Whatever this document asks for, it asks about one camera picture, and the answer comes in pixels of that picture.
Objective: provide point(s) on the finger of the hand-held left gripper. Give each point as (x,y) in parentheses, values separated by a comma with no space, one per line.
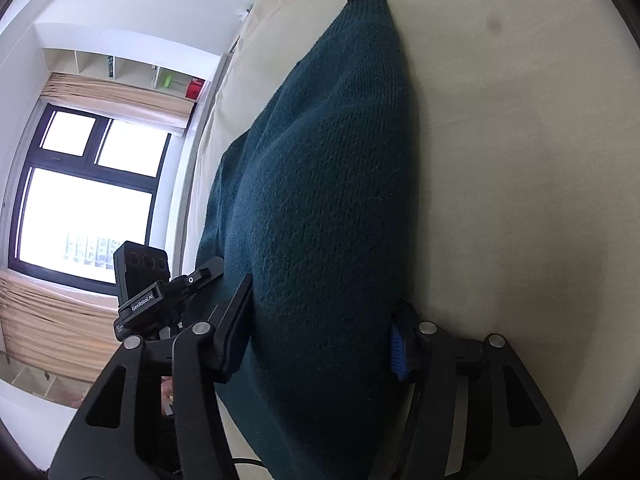
(200,276)

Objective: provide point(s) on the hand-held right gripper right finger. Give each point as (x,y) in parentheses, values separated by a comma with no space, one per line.
(398,355)

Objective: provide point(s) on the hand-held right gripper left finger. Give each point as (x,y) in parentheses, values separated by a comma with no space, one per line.
(200,360)

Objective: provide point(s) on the dark green knitted sweater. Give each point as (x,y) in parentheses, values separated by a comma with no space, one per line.
(320,240)

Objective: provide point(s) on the window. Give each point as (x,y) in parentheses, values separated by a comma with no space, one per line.
(85,210)

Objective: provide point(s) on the beige curtain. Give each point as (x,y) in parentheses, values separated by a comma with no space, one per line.
(120,102)
(55,325)

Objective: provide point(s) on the red box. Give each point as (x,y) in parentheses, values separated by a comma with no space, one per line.
(195,88)

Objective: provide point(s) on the light green item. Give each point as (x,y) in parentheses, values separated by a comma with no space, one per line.
(170,81)

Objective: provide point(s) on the white cubby shelf unit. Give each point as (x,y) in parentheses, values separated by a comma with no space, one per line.
(130,70)

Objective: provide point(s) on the dark green book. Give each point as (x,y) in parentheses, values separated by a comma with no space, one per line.
(110,66)

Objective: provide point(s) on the beige bed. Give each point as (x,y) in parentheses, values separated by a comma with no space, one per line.
(500,160)

